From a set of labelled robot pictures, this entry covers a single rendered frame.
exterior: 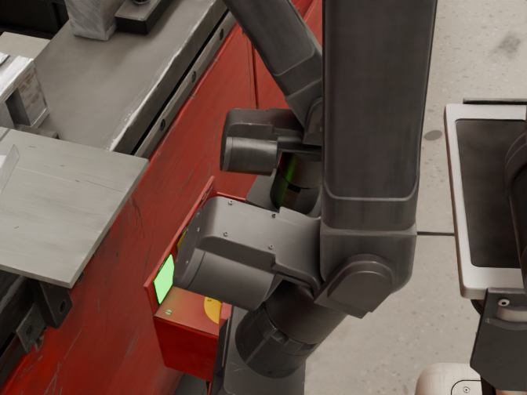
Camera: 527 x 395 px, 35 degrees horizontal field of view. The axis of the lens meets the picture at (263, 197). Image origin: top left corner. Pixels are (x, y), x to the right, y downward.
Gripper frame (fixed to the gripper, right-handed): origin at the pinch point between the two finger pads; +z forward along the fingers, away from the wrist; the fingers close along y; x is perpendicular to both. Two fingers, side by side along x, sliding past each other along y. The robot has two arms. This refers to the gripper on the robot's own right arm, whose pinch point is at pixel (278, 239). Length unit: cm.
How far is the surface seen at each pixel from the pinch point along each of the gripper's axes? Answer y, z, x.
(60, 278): 16.1, -16.7, 27.0
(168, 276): 10.5, 1.7, 10.9
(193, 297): 6.8, 3.9, 10.9
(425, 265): -30, 76, -66
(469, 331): -44, 72, -50
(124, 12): 36.9, -0.7, -27.5
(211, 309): 3.9, 3.0, 11.9
